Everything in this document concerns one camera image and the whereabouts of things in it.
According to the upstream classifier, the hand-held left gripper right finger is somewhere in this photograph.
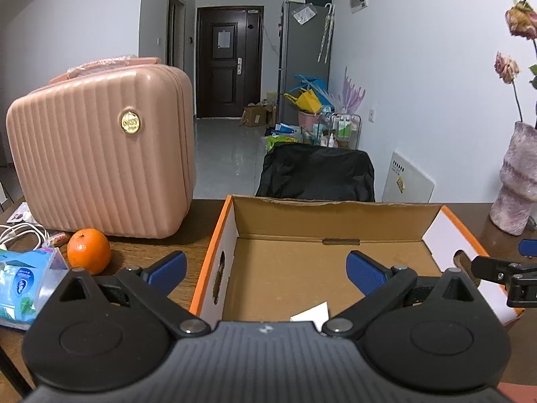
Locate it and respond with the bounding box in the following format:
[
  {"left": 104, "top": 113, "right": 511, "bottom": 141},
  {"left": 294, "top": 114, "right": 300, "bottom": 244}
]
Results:
[{"left": 321, "top": 251, "right": 479, "bottom": 339}]

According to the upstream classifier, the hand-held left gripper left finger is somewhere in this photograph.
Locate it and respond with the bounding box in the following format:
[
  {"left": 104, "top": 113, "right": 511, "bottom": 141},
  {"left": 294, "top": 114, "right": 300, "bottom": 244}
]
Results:
[{"left": 56, "top": 251, "right": 210, "bottom": 339}]

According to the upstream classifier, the orange cardboard box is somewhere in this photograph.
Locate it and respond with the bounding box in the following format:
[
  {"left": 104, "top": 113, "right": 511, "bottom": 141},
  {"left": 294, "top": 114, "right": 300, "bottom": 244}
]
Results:
[{"left": 190, "top": 194, "right": 525, "bottom": 329}]

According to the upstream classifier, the purple textured vase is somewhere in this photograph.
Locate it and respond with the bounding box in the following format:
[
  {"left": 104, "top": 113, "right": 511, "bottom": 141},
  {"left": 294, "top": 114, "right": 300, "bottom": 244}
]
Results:
[{"left": 489, "top": 121, "right": 537, "bottom": 236}]

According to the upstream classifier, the white paper slip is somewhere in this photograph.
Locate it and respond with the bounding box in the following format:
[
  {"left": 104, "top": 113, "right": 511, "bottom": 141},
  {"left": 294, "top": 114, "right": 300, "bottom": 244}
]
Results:
[{"left": 289, "top": 302, "right": 332, "bottom": 323}]

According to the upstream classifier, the orange fruit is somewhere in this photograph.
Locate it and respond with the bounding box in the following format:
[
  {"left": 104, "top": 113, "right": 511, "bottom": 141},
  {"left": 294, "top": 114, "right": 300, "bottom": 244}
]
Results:
[{"left": 67, "top": 228, "right": 112, "bottom": 275}]

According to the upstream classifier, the white leaning board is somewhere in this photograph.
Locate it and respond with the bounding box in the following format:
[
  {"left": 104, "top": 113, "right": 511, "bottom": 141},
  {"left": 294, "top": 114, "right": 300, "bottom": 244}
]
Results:
[{"left": 382, "top": 150, "right": 436, "bottom": 203}]

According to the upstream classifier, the pink ribbed suitcase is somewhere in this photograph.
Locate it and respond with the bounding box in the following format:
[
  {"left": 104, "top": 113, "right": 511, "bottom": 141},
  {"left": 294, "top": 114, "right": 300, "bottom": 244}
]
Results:
[{"left": 6, "top": 55, "right": 198, "bottom": 240}]

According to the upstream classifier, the metal cart with bottles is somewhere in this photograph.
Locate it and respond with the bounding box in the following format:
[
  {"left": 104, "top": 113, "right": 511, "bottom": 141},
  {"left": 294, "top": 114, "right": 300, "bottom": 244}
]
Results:
[{"left": 312, "top": 111, "right": 362, "bottom": 149}]

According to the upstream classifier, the green packet pile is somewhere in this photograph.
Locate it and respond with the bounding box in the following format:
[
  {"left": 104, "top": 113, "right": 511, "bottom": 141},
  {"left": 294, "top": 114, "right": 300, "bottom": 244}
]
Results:
[{"left": 266, "top": 132, "right": 303, "bottom": 150}]

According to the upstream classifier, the white printed card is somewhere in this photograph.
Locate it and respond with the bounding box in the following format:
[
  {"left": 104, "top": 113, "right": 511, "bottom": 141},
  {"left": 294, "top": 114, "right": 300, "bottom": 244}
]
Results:
[{"left": 6, "top": 201, "right": 32, "bottom": 224}]

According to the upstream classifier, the pink bucket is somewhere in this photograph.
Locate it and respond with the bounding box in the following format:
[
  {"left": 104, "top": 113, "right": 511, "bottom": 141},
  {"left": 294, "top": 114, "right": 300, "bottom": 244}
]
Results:
[{"left": 298, "top": 110, "right": 322, "bottom": 129}]

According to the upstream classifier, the brown cardboard carton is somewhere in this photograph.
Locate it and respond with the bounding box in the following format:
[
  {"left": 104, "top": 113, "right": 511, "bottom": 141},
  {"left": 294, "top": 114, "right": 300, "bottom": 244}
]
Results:
[{"left": 240, "top": 105, "right": 273, "bottom": 128}]

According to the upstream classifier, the purple wing decoration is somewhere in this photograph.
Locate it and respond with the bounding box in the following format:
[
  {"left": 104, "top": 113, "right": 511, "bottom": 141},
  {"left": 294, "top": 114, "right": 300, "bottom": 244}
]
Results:
[{"left": 333, "top": 66, "right": 365, "bottom": 114}]

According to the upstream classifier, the dark brown entrance door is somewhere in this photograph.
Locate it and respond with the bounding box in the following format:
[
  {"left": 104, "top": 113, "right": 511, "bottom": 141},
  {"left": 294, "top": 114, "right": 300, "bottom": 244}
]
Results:
[{"left": 196, "top": 6, "right": 265, "bottom": 119}]

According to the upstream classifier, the grey refrigerator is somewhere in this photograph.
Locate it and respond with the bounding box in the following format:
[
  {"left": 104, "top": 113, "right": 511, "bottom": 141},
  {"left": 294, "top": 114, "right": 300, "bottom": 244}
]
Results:
[{"left": 277, "top": 0, "right": 332, "bottom": 129}]

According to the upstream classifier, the dried pink rose bouquet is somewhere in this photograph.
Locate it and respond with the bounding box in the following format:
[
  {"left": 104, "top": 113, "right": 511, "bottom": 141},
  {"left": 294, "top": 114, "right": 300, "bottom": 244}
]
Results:
[{"left": 494, "top": 0, "right": 537, "bottom": 129}]

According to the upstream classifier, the side room doorway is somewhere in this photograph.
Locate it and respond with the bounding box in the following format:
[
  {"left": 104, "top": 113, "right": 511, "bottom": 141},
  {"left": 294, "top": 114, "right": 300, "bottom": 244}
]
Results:
[{"left": 166, "top": 0, "right": 186, "bottom": 68}]

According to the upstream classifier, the white folded umbrella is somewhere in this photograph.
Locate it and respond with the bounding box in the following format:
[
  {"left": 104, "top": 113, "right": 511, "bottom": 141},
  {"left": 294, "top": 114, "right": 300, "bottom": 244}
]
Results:
[{"left": 318, "top": 3, "right": 335, "bottom": 63}]

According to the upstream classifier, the clear plastic bag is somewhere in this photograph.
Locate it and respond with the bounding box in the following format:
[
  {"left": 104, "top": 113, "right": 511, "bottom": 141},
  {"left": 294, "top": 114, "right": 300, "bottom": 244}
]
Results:
[{"left": 293, "top": 5, "right": 316, "bottom": 24}]

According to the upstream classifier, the white cable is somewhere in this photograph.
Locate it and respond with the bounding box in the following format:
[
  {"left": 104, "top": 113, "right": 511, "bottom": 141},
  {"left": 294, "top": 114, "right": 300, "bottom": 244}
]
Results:
[{"left": 0, "top": 222, "right": 49, "bottom": 258}]

